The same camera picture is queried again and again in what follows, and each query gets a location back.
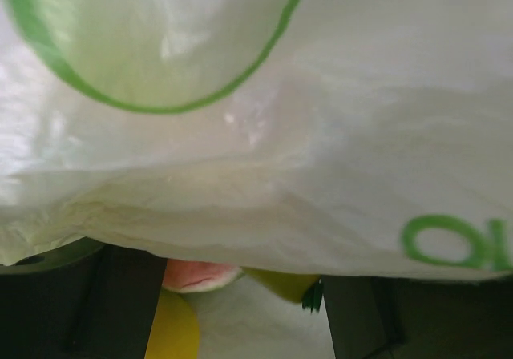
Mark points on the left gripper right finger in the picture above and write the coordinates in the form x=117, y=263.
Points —
x=372, y=317

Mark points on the yellow toy banana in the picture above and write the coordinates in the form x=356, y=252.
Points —
x=303, y=289

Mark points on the green plastic bag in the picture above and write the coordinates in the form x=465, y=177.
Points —
x=348, y=137

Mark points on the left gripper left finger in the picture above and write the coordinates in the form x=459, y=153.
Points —
x=84, y=300

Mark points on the yellow toy lemon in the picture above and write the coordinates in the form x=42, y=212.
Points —
x=175, y=331

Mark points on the watermelon slice toy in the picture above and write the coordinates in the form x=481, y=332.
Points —
x=182, y=276

